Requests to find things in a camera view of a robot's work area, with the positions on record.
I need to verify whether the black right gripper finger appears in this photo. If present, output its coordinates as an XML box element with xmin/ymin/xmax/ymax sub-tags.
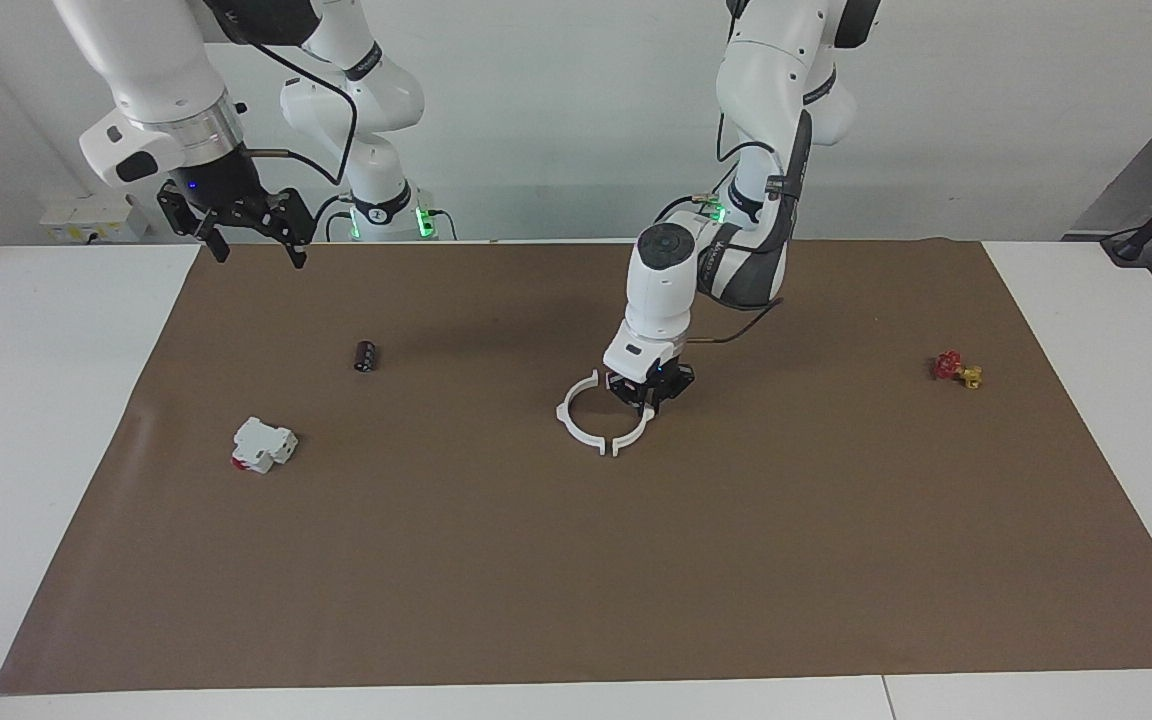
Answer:
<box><xmin>156</xmin><ymin>184</ymin><xmax>230</xmax><ymax>264</ymax></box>
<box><xmin>239</xmin><ymin>190</ymin><xmax>315</xmax><ymax>269</ymax></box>

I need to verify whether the white half-ring pipe clamp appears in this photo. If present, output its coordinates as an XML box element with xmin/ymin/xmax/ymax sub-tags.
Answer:
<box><xmin>555</xmin><ymin>369</ymin><xmax>608</xmax><ymax>457</ymax></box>
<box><xmin>611</xmin><ymin>400</ymin><xmax>657</xmax><ymax>458</ymax></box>

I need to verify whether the white power strip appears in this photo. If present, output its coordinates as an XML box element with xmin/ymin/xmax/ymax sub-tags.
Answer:
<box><xmin>39</xmin><ymin>193</ymin><xmax>149</xmax><ymax>244</ymax></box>

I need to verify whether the brown table mat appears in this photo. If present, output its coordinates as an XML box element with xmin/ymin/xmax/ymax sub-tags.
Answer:
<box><xmin>0</xmin><ymin>238</ymin><xmax>1152</xmax><ymax>696</ymax></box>

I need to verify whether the white circuit breaker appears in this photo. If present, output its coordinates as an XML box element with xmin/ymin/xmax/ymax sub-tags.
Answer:
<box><xmin>231</xmin><ymin>416</ymin><xmax>299</xmax><ymax>475</ymax></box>

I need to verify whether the red handwheel yellow valve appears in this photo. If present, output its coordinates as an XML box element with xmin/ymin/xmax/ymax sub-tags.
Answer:
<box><xmin>930</xmin><ymin>350</ymin><xmax>984</xmax><ymax>391</ymax></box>

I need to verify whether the black base cable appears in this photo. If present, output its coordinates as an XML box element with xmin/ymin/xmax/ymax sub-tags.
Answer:
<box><xmin>308</xmin><ymin>193</ymin><xmax>352</xmax><ymax>243</ymax></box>
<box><xmin>652</xmin><ymin>193</ymin><xmax>709</xmax><ymax>239</ymax></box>

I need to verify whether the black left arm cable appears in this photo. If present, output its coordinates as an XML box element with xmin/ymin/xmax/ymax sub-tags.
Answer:
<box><xmin>656</xmin><ymin>100</ymin><xmax>817</xmax><ymax>347</ymax></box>

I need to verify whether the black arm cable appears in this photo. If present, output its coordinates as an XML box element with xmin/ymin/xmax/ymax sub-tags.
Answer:
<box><xmin>656</xmin><ymin>100</ymin><xmax>817</xmax><ymax>347</ymax></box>
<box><xmin>236</xmin><ymin>45</ymin><xmax>360</xmax><ymax>189</ymax></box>

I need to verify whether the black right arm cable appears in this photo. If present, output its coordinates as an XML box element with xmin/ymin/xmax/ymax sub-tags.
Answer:
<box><xmin>236</xmin><ymin>45</ymin><xmax>360</xmax><ymax>189</ymax></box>

